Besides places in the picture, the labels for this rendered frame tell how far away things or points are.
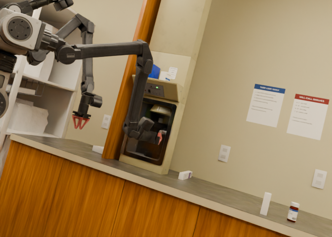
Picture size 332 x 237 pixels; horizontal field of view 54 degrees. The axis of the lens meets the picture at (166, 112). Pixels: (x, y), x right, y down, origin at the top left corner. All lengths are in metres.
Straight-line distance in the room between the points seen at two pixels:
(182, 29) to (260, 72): 0.65
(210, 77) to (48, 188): 1.37
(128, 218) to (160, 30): 1.21
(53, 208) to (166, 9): 1.47
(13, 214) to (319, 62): 2.25
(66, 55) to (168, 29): 0.97
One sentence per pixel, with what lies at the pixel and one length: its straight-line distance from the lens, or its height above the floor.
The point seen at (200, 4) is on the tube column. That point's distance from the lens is 2.22.
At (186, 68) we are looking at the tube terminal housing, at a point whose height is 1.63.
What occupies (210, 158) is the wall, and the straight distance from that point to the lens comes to 2.40.
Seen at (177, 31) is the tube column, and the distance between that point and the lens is 2.19.
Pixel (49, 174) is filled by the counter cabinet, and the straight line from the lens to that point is 2.18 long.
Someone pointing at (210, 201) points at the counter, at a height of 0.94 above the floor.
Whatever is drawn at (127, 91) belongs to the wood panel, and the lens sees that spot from 2.19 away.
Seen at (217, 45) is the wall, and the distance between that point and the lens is 2.54.
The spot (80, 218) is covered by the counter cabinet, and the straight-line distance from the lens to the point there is 2.04.
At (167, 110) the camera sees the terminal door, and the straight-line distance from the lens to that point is 2.06.
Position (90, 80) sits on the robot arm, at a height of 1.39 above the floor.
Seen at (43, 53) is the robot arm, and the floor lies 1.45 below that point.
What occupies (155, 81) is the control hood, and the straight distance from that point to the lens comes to 2.02.
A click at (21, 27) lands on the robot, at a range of 1.39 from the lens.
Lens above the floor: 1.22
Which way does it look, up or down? 3 degrees up
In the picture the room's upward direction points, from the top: 14 degrees clockwise
